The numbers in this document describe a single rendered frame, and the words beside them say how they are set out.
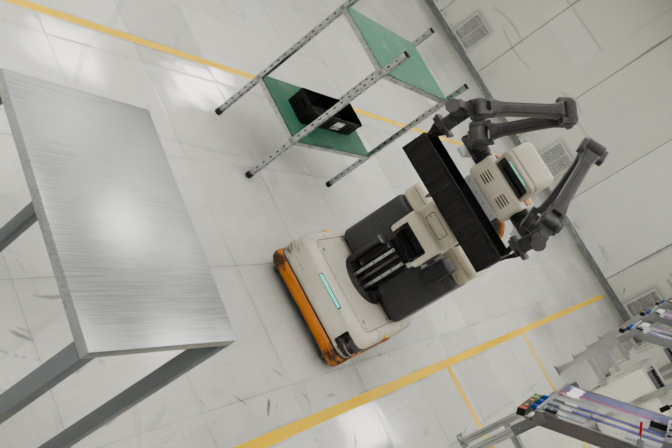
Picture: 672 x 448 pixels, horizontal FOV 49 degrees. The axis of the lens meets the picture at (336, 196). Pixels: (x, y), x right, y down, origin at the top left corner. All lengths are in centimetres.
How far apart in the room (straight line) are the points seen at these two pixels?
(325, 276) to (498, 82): 826
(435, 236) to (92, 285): 203
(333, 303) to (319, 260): 22
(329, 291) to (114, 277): 196
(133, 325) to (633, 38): 1006
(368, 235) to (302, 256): 39
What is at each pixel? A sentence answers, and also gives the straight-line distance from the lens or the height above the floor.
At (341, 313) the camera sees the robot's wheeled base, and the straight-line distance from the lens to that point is 348.
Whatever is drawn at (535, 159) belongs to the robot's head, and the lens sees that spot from 319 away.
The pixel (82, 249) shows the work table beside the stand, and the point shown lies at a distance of 163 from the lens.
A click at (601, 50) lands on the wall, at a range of 1121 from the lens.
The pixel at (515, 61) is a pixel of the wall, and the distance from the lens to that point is 1145.
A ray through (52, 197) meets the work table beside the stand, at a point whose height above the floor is 80.
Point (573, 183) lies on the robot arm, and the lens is 293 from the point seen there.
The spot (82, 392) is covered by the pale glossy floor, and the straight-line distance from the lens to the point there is 256.
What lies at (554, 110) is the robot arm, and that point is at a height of 156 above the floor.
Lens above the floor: 186
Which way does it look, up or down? 23 degrees down
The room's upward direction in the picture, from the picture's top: 55 degrees clockwise
